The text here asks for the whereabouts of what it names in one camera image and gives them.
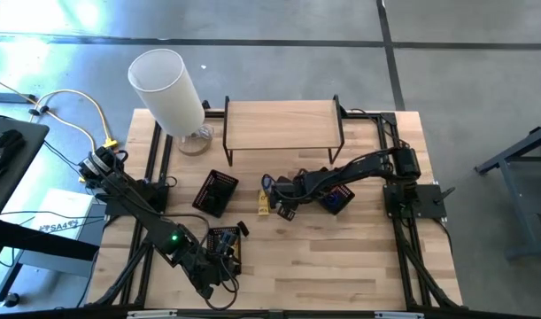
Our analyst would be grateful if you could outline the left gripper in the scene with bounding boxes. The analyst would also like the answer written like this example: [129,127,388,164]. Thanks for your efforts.
[188,246,236,300]

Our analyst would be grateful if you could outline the yellow crayon box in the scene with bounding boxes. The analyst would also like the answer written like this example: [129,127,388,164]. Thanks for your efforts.
[257,189,271,217]
[232,234,243,269]

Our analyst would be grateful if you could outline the black slotted plastic basket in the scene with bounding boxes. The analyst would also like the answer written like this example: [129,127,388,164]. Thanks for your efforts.
[317,183,357,216]
[191,169,240,220]
[206,225,243,276]

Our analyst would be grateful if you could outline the black desk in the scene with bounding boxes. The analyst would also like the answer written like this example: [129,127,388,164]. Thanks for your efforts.
[0,113,101,276]

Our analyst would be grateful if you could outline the wooden shelf riser black legs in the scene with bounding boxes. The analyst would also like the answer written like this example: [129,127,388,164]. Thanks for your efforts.
[222,94,345,167]

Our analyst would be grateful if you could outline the table lamp with white shade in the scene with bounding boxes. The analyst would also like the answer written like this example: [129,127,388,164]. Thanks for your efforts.
[127,48,215,157]

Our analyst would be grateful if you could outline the white box with print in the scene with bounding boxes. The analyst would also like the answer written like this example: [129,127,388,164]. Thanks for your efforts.
[28,188,107,236]

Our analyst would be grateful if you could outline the black caster wheel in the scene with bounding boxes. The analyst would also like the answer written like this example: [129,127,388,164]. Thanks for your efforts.
[0,292,22,309]

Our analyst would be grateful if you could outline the blue-grey metal table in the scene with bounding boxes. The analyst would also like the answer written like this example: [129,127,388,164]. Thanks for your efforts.
[475,121,541,261]

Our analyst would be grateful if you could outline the black glove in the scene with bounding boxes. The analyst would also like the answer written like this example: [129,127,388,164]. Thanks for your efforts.
[0,128,27,190]

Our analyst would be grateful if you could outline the silver aluminium rail bracket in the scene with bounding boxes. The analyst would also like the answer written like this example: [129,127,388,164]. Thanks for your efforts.
[127,309,178,319]
[375,311,426,319]

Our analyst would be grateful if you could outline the clear lamp cord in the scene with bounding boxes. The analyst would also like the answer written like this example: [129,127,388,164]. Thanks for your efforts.
[194,123,215,144]

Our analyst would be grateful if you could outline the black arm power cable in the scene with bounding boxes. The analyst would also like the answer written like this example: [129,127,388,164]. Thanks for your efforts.
[349,107,406,150]

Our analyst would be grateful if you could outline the yellow extension cable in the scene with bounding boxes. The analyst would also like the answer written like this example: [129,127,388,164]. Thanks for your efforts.
[0,74,120,183]

